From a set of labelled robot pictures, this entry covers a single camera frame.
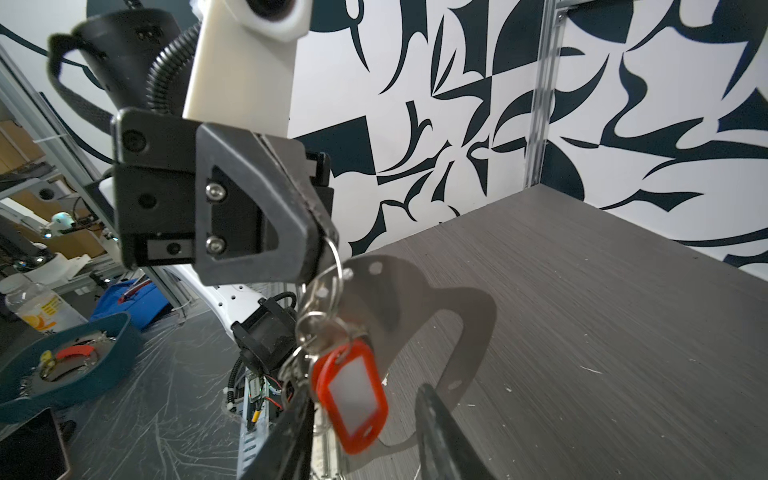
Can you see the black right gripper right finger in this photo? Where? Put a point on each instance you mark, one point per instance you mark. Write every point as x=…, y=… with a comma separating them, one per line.
x=444, y=451

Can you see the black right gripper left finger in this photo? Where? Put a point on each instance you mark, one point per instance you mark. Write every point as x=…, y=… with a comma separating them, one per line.
x=286, y=453

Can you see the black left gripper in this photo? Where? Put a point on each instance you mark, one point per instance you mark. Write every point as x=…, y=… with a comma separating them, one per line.
x=239, y=206

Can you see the red key tag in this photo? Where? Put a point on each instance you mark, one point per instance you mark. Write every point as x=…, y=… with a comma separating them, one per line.
x=348, y=386

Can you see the silver metal key holder plate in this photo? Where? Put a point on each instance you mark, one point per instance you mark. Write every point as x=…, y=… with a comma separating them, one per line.
x=430, y=321

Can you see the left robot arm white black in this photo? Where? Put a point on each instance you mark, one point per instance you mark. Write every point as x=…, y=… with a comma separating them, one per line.
x=135, y=58

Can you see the blue cloth on bench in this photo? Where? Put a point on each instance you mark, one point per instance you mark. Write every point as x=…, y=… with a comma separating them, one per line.
x=141, y=300

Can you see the teal round device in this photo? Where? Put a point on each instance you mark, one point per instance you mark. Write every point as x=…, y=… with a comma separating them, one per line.
x=69, y=368

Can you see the smartphone on bench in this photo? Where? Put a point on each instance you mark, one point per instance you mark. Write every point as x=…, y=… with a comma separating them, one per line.
x=35, y=450

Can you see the plastic bottle yellow label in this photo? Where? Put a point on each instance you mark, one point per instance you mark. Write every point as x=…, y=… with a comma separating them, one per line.
x=39, y=306

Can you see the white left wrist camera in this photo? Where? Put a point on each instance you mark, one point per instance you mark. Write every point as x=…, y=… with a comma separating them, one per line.
x=243, y=68

